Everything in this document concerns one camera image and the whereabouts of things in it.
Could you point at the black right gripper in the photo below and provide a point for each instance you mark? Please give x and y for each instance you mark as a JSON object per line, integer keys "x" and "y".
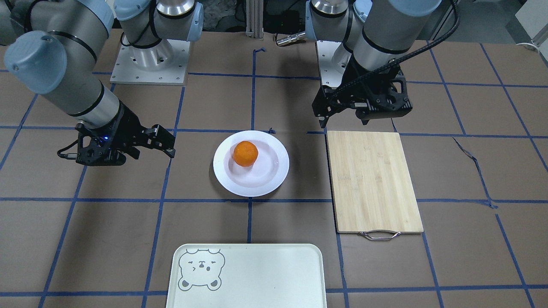
{"x": 126, "y": 126}

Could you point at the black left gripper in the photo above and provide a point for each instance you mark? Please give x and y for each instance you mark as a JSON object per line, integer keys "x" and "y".
{"x": 358, "y": 77}

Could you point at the orange fruit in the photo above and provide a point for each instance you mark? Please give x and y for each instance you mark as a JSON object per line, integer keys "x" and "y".
{"x": 245, "y": 154}

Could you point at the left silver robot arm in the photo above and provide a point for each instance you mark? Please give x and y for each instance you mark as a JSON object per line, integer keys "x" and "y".
{"x": 378, "y": 35}

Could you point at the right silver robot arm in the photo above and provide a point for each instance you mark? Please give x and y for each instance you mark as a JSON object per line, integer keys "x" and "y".
{"x": 53, "y": 46}

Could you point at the cream bear tray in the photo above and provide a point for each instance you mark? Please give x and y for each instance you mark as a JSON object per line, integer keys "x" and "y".
{"x": 288, "y": 275}

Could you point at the bamboo cutting board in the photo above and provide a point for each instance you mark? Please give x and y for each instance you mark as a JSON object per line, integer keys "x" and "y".
{"x": 371, "y": 185}

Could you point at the white round plate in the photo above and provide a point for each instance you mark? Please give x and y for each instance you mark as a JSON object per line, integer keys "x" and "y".
{"x": 264, "y": 176}

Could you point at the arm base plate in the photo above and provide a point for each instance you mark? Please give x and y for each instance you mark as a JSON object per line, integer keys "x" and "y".
{"x": 332, "y": 60}
{"x": 163, "y": 64}

